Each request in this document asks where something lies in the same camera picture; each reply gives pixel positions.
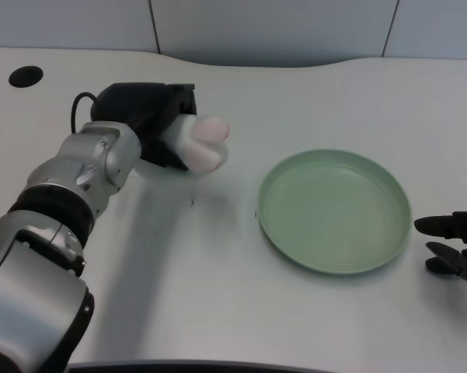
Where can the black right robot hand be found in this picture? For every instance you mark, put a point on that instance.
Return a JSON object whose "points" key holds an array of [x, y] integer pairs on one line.
{"points": [[454, 241]]}

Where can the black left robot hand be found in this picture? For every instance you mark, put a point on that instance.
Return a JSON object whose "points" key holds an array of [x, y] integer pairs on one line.
{"points": [[147, 112]]}

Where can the white plush rabbit doll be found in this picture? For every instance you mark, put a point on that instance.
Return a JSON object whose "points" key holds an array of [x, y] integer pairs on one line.
{"points": [[202, 143]]}

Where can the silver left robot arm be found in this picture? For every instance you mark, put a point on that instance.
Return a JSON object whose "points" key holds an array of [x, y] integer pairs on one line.
{"points": [[42, 233]]}

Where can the green round plate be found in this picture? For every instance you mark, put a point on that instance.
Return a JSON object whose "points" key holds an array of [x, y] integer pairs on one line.
{"points": [[333, 213]]}

